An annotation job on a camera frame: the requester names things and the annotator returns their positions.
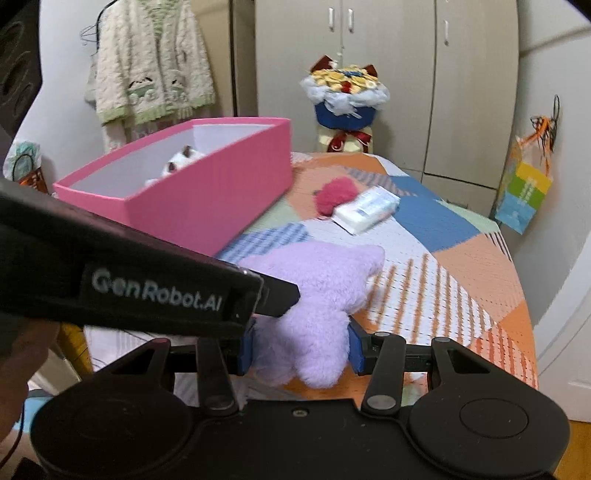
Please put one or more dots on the light blue cloth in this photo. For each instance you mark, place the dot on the light blue cloth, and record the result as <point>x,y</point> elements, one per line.
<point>41,404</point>

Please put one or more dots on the blue and white tissue pack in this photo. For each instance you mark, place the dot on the blue and white tissue pack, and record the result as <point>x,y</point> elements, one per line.
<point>367,210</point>

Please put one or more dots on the white plush cat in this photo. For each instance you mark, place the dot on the white plush cat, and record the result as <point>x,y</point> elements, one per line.
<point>178,164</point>

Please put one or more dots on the cream knitted cardigan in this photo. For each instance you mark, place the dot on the cream knitted cardigan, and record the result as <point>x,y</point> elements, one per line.
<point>152,60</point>

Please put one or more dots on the pink cardboard box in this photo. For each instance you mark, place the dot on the pink cardboard box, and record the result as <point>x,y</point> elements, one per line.
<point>207,203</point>

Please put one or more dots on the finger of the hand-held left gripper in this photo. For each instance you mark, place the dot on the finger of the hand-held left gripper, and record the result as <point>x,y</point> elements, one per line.
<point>279,297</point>

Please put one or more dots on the purple plush toy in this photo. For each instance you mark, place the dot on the purple plush toy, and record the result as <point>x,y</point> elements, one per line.
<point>314,295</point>

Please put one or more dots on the patchwork quilt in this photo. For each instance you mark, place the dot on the patchwork quilt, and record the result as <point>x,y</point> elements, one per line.
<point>438,286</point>

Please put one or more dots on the beige wardrobe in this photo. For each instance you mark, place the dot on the beige wardrobe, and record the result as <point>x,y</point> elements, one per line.
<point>415,83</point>

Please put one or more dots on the person's left hand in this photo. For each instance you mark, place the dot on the person's left hand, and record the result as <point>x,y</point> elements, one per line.
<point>32,355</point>

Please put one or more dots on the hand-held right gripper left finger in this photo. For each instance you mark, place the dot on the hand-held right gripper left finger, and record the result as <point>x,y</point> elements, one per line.
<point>244,355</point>

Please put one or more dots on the small patterned bag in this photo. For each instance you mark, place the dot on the small patterned bag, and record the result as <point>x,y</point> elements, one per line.
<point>23,166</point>

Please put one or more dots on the flower bouquet in blue wrap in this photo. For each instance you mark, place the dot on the flower bouquet in blue wrap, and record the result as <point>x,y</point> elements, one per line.
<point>346,101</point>

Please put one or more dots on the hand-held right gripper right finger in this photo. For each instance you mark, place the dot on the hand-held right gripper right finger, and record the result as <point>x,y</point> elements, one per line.
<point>358,346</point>

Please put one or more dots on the black vertical pole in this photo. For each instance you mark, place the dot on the black vertical pole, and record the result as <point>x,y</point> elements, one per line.
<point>234,55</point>

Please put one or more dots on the magenta fluffy plush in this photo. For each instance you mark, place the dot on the magenta fluffy plush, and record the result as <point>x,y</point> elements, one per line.
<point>334,194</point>

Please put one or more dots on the colourful striped paper bag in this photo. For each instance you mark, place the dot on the colourful striped paper bag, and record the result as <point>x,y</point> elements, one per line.
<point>526,194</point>

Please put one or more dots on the white door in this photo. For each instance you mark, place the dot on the white door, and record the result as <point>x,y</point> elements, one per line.
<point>568,360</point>

